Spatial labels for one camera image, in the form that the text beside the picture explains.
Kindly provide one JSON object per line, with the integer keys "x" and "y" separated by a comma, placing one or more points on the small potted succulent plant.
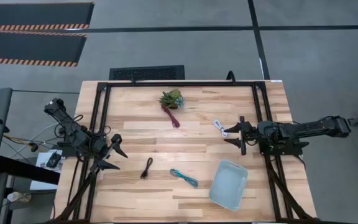
{"x": 170, "y": 99}

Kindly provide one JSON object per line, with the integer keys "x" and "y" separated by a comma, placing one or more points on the white paper sheet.
{"x": 42, "y": 158}

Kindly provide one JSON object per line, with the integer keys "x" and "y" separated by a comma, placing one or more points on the black perforated floor mat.
{"x": 147, "y": 73}

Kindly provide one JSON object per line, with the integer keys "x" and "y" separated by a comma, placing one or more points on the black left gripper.
{"x": 102, "y": 148}

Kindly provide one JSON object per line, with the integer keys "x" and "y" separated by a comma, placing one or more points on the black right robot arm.
{"x": 306, "y": 129}

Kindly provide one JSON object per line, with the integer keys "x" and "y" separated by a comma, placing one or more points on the black hazard-striped floor mat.
{"x": 30, "y": 46}
{"x": 36, "y": 14}

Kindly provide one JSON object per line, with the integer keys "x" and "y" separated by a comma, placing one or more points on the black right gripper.
{"x": 250, "y": 133}

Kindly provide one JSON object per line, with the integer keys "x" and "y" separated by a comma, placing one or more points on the black metal table frame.
{"x": 182, "y": 84}

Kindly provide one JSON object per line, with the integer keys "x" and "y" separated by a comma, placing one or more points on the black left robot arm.
{"x": 70, "y": 127}

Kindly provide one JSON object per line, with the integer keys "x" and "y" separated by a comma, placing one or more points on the black handheld controller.
{"x": 53, "y": 160}

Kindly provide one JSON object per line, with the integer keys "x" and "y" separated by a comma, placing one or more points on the grey plastic bin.
{"x": 228, "y": 185}

